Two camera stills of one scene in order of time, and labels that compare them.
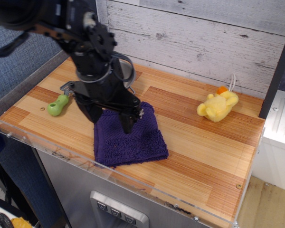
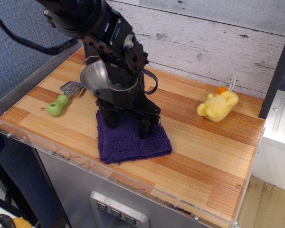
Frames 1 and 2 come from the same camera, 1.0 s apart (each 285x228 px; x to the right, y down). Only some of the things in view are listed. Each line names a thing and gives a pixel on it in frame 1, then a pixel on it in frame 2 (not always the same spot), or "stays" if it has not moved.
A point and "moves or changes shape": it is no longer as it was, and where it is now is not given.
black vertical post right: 280,72 stays
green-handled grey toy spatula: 54,109 stays
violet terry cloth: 113,147 moves or changes shape
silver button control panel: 109,213 stays
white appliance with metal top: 275,162 stays
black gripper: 105,89 -> 128,95
